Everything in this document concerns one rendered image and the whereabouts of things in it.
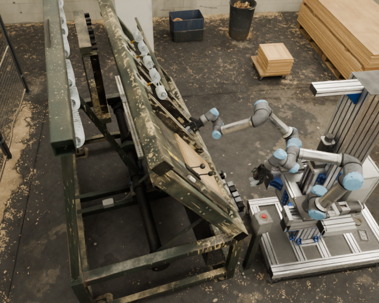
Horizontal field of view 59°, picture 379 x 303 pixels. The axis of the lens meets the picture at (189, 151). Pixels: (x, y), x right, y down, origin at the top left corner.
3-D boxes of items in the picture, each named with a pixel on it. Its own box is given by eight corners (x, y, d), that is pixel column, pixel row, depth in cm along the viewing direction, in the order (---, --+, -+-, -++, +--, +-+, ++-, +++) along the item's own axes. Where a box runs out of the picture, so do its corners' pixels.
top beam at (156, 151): (160, 177, 185) (174, 168, 183) (149, 169, 178) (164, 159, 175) (103, 7, 328) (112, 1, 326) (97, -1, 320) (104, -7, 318)
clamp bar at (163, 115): (205, 162, 316) (226, 148, 311) (124, 86, 229) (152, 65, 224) (201, 155, 322) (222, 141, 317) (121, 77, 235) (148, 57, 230)
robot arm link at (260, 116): (271, 127, 268) (215, 142, 287) (270, 118, 275) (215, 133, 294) (266, 116, 260) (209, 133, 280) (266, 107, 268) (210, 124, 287)
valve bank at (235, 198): (246, 220, 310) (251, 206, 293) (232, 225, 307) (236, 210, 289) (226, 180, 342) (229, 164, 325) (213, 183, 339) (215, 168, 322)
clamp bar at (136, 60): (192, 136, 340) (212, 122, 335) (115, 57, 253) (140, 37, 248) (189, 129, 347) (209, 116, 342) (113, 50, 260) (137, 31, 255)
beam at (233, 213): (237, 241, 276) (249, 235, 273) (231, 238, 267) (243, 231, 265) (167, 86, 418) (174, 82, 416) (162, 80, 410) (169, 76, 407)
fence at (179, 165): (226, 208, 282) (230, 205, 281) (163, 157, 212) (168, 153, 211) (224, 203, 285) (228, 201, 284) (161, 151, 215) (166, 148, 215)
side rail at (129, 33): (163, 85, 404) (171, 79, 402) (100, 15, 324) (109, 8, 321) (162, 81, 409) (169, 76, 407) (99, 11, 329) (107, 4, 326)
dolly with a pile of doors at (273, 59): (289, 80, 567) (295, 59, 538) (258, 82, 560) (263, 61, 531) (276, 60, 608) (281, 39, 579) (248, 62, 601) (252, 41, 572)
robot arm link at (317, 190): (323, 195, 262) (328, 184, 253) (322, 209, 253) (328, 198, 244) (307, 191, 264) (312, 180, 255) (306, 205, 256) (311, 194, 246)
